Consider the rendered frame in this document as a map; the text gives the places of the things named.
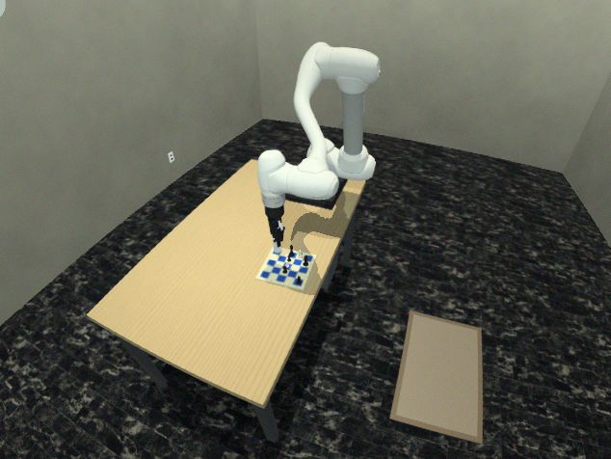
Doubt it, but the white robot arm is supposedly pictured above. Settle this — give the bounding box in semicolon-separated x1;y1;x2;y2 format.
257;42;380;208

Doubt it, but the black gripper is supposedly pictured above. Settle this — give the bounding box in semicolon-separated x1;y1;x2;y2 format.
264;205;285;253

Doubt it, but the blue and white checkered chessboard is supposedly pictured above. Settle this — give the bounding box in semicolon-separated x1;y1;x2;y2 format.
255;248;317;290

